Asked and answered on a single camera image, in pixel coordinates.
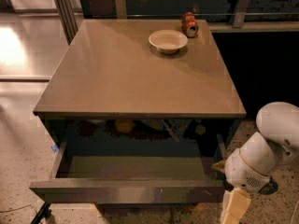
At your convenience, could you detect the grey drawer cabinet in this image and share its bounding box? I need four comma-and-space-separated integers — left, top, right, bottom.
34, 20, 246, 157

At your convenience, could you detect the drawer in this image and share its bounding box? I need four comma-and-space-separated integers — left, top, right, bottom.
30, 138, 225, 205

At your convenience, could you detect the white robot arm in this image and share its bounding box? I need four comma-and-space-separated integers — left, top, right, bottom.
212, 102, 299, 224

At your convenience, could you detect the metal railing shelf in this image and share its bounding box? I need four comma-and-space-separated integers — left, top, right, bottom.
50, 0, 299, 34

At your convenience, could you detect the white bowl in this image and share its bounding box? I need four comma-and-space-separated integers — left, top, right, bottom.
149, 30, 188, 54

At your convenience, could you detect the red soda can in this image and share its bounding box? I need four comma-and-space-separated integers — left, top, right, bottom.
181, 12, 198, 38

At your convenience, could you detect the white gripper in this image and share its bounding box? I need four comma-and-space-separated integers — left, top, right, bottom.
211, 133, 279, 224

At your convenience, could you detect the black tool on floor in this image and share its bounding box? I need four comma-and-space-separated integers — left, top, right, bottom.
30, 203, 51, 224

